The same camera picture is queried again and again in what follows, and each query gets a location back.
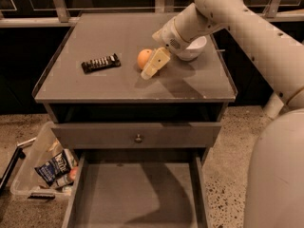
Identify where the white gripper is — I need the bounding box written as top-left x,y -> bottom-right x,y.
141,17 -> 190,80

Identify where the orange fruit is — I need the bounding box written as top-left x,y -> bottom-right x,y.
137,48 -> 152,69

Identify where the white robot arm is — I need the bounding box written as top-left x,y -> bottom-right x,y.
152,0 -> 304,228

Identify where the grey drawer cabinet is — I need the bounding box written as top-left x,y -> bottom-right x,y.
33,13 -> 237,155

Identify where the grey upper drawer with knob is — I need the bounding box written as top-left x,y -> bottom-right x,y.
51,123 -> 221,149

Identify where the open grey lower drawer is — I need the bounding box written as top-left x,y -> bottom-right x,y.
62,150 -> 211,228

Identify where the white ceramic bowl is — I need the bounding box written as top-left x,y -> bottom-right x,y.
177,36 -> 207,61

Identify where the black snack bar wrapper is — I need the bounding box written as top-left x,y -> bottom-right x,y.
81,53 -> 121,74

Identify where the red item in bin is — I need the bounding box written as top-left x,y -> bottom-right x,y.
68,167 -> 78,181

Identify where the blue chip bag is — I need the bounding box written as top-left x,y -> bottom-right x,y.
34,149 -> 73,186

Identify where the clear plastic storage bin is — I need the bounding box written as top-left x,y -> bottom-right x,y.
10,122 -> 78,198

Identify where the metal railing frame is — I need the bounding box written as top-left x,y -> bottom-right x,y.
0,0 -> 303,28

